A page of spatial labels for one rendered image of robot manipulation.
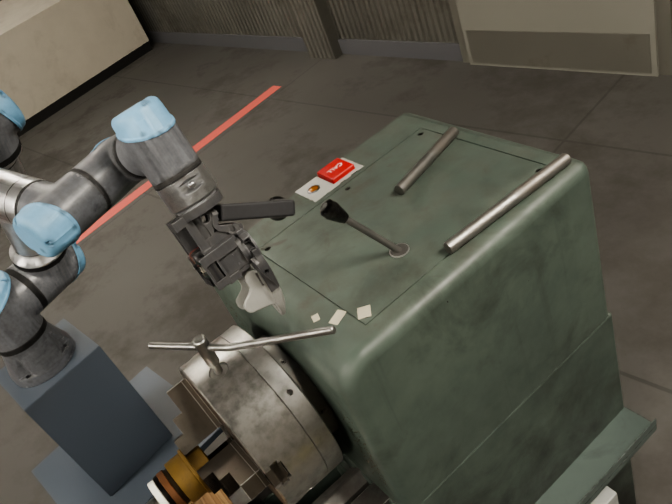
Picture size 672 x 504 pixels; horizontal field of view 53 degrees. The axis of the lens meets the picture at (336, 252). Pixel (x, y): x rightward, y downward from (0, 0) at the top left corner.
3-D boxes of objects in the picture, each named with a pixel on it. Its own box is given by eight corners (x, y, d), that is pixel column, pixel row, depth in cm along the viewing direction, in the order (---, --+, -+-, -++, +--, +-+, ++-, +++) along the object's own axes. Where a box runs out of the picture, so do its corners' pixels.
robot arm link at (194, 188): (194, 162, 98) (209, 160, 91) (211, 189, 100) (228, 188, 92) (151, 191, 96) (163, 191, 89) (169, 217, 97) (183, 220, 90)
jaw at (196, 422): (233, 412, 123) (193, 361, 123) (236, 413, 118) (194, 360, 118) (184, 453, 120) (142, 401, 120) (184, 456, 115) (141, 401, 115)
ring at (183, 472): (185, 429, 119) (142, 464, 116) (208, 458, 112) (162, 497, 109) (209, 458, 124) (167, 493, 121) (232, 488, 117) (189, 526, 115)
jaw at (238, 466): (246, 425, 117) (276, 457, 107) (259, 443, 119) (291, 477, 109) (194, 469, 113) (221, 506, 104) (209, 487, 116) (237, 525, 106)
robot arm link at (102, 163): (56, 176, 98) (85, 159, 90) (109, 132, 104) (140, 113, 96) (93, 217, 101) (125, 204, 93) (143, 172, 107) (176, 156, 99)
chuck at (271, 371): (268, 392, 145) (211, 297, 124) (361, 488, 123) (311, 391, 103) (256, 403, 144) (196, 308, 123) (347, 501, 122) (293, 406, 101)
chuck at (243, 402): (256, 403, 144) (195, 308, 123) (347, 501, 122) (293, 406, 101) (222, 431, 141) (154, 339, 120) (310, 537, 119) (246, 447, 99)
